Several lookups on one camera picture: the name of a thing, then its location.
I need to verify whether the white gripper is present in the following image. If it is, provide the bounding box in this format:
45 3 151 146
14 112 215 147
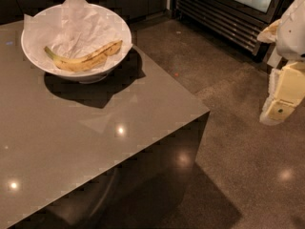
257 0 305 126

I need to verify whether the black glass door refrigerator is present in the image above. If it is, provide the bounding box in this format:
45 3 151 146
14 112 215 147
176 0 294 58

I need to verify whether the white ceramic bowl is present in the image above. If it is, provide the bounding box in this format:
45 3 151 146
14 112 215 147
20 2 133 85

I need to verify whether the yellow ripe banana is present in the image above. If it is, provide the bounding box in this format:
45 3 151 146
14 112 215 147
44 40 123 73

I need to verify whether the white paper liner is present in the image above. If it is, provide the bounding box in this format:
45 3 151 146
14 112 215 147
23 0 133 71

